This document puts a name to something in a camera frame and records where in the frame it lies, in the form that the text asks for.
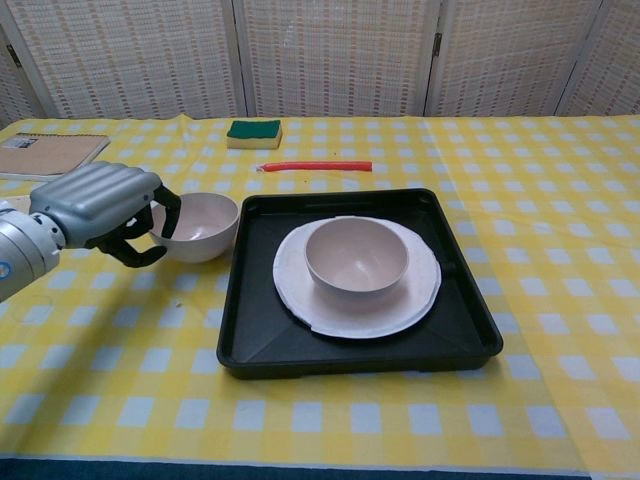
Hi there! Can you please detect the woven folding screen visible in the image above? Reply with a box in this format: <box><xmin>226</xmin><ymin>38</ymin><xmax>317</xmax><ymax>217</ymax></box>
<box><xmin>0</xmin><ymin>0</ymin><xmax>640</xmax><ymax>126</ymax></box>

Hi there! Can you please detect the brown spiral notebook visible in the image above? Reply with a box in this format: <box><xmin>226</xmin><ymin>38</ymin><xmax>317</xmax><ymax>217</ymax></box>
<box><xmin>0</xmin><ymin>132</ymin><xmax>111</xmax><ymax>182</ymax></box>

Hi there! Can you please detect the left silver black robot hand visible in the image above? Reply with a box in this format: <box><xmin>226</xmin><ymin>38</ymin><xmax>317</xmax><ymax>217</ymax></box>
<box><xmin>28</xmin><ymin>160</ymin><xmax>182</xmax><ymax>267</ymax></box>

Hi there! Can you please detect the beige pink bowl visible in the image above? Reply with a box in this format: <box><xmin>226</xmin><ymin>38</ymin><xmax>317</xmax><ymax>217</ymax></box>
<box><xmin>148</xmin><ymin>192</ymin><xmax>239</xmax><ymax>264</ymax></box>
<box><xmin>304</xmin><ymin>217</ymin><xmax>410</xmax><ymax>304</ymax></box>

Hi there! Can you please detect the yellow checkered tablecloth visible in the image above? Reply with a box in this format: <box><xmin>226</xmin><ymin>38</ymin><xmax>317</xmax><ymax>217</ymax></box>
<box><xmin>0</xmin><ymin>114</ymin><xmax>640</xmax><ymax>476</ymax></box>

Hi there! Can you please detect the white paper plate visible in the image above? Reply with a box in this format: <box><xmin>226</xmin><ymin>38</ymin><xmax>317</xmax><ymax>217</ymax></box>
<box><xmin>272</xmin><ymin>214</ymin><xmax>442</xmax><ymax>340</ymax></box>

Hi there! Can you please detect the black square plastic tray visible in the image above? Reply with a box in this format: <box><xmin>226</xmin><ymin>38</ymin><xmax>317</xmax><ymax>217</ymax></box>
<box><xmin>215</xmin><ymin>187</ymin><xmax>505</xmax><ymax>381</ymax></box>

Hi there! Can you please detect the green and yellow sponge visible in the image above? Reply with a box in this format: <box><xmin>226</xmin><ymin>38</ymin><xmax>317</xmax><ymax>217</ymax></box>
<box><xmin>225</xmin><ymin>118</ymin><xmax>284</xmax><ymax>151</ymax></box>

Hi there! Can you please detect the red orange stick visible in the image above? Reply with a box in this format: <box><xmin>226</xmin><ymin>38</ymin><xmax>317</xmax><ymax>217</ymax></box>
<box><xmin>255</xmin><ymin>159</ymin><xmax>374</xmax><ymax>175</ymax></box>

